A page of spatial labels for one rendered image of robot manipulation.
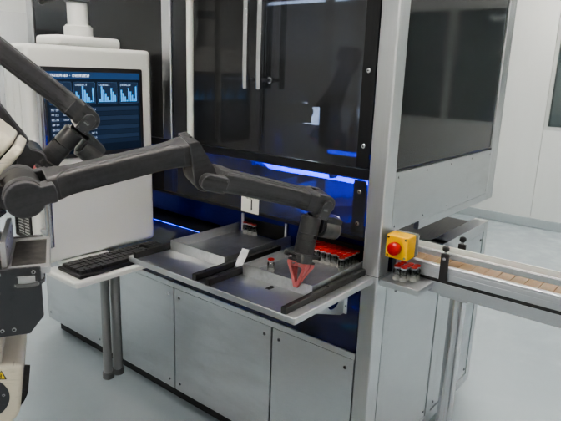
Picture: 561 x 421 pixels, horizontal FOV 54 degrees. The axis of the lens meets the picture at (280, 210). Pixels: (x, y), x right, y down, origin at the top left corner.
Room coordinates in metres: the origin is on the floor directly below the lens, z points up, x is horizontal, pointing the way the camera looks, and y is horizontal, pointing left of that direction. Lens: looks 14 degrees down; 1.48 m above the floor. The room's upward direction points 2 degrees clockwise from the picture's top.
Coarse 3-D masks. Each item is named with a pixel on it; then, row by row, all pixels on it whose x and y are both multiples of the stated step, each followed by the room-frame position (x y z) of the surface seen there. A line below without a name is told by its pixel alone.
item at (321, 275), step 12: (276, 252) 1.71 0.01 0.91; (252, 264) 1.61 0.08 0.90; (264, 264) 1.66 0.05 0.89; (276, 264) 1.68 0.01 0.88; (324, 264) 1.69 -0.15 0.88; (360, 264) 1.63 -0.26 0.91; (252, 276) 1.56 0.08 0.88; (264, 276) 1.53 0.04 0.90; (276, 276) 1.50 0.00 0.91; (288, 276) 1.57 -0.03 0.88; (312, 276) 1.58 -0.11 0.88; (324, 276) 1.58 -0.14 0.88; (336, 276) 1.52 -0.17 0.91; (288, 288) 1.47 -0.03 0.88; (300, 288) 1.45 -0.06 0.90; (312, 288) 1.42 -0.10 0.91
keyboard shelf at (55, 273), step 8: (80, 256) 1.92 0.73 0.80; (136, 264) 1.84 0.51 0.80; (56, 272) 1.73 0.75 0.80; (64, 272) 1.74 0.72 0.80; (112, 272) 1.76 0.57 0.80; (120, 272) 1.78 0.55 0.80; (128, 272) 1.80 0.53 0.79; (64, 280) 1.69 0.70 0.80; (72, 280) 1.67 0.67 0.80; (80, 280) 1.67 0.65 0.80; (88, 280) 1.68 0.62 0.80; (96, 280) 1.70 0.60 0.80; (104, 280) 1.73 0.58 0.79
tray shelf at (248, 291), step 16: (144, 256) 1.71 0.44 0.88; (160, 256) 1.72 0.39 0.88; (176, 256) 1.72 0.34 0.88; (160, 272) 1.61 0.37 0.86; (176, 272) 1.58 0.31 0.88; (192, 272) 1.58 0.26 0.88; (208, 288) 1.48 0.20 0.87; (224, 288) 1.46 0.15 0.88; (240, 288) 1.47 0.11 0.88; (256, 288) 1.47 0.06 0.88; (272, 288) 1.48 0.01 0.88; (352, 288) 1.50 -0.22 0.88; (240, 304) 1.40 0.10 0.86; (256, 304) 1.36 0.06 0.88; (272, 304) 1.37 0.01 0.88; (320, 304) 1.38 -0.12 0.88; (288, 320) 1.29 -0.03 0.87
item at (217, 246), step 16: (176, 240) 1.81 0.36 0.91; (192, 240) 1.87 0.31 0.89; (208, 240) 1.91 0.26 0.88; (224, 240) 1.92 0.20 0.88; (240, 240) 1.93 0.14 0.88; (256, 240) 1.94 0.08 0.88; (272, 240) 1.94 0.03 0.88; (288, 240) 1.89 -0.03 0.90; (192, 256) 1.73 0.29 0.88; (208, 256) 1.68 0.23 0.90; (224, 256) 1.64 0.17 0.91
